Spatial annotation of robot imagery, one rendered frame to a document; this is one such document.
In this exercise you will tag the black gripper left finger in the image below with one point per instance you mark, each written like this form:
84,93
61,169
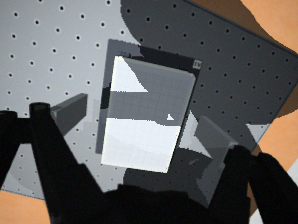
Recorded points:
69,188

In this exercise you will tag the grey perforated base plate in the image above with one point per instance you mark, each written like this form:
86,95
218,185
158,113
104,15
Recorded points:
52,50

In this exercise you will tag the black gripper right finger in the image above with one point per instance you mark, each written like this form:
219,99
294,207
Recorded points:
274,191

